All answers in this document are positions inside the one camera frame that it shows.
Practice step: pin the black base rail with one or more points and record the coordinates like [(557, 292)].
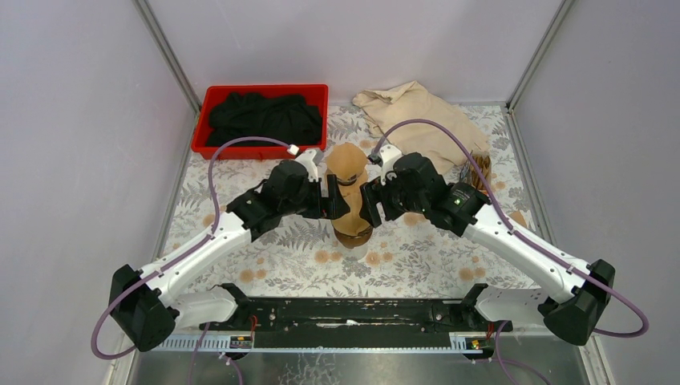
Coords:
[(299, 323)]

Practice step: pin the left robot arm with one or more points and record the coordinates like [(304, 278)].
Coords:
[(150, 303)]

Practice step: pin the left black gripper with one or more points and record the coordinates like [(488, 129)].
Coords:
[(326, 196)]

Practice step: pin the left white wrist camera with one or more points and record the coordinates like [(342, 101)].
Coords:
[(309, 159)]

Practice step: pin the beige cloth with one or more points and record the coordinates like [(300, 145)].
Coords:
[(384, 109)]

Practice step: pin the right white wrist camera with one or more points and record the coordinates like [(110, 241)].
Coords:
[(385, 157)]

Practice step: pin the dark wooden ring holder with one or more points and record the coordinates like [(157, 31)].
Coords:
[(353, 241)]

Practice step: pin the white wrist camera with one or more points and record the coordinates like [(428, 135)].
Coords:
[(385, 157), (309, 159)]

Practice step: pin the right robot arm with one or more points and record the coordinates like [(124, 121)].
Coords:
[(572, 293)]

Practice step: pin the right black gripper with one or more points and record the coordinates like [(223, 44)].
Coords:
[(371, 192)]

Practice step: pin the brown paper coffee filter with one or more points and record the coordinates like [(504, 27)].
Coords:
[(348, 163)]

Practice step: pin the fallen brown paper filter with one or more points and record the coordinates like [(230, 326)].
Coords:
[(518, 217)]

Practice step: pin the red plastic bin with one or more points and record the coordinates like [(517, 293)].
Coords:
[(256, 147)]

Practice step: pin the black cloth in bin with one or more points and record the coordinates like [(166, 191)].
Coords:
[(288, 118)]

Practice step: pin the orange coffee filter box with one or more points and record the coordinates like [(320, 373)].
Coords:
[(475, 176)]

